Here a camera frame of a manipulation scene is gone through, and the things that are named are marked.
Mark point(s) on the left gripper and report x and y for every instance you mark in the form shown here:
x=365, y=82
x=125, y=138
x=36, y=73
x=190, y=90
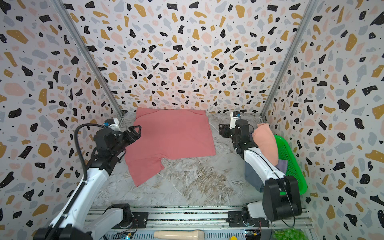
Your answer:
x=131, y=139

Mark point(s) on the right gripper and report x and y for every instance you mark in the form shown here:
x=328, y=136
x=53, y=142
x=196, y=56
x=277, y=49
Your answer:
x=231, y=130

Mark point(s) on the red pink t-shirt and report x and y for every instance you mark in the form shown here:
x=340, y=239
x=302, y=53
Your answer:
x=167, y=134

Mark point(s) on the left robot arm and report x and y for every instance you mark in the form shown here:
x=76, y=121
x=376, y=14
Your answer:
x=69, y=224

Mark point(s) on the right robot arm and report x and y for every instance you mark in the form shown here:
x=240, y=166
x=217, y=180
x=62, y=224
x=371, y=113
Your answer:
x=281, y=194

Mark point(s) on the light peach t-shirt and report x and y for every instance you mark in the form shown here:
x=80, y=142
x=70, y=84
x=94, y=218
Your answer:
x=265, y=140

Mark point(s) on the grey blue t-shirt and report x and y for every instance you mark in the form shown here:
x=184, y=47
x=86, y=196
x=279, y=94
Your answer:
x=253, y=178

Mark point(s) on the lavender purple t-shirt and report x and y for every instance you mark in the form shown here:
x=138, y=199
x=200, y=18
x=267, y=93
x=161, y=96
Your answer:
x=282, y=166

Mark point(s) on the green plastic laundry basket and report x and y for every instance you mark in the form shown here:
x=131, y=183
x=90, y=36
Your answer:
x=293, y=169

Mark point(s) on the left electronics board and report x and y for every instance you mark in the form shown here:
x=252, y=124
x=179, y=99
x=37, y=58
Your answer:
x=124, y=235

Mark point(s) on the electronics board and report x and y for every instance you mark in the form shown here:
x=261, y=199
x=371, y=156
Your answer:
x=124, y=235
x=253, y=235

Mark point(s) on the right electronics board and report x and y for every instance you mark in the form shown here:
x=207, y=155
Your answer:
x=253, y=235

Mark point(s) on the green bubble wrap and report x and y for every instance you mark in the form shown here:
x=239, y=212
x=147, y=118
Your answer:
x=289, y=234

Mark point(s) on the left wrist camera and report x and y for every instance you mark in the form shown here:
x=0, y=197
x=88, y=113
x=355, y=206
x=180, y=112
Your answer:
x=113, y=124

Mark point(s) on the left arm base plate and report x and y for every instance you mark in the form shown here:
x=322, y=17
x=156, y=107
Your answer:
x=139, y=220

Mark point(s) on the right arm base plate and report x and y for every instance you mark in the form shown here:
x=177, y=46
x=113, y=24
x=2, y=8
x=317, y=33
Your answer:
x=237, y=219

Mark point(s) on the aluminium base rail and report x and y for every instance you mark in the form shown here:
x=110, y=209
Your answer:
x=213, y=221

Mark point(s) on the beige cylindrical handle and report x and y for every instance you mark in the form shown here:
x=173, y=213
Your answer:
x=180, y=235

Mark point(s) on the left aluminium corner post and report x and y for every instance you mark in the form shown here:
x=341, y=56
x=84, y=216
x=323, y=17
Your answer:
x=68, y=22

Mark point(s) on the aluminium corner post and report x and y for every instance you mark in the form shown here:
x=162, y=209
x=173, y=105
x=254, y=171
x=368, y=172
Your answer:
x=68, y=22
x=289, y=56

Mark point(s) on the right aluminium corner post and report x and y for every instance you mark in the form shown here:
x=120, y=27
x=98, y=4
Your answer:
x=289, y=56

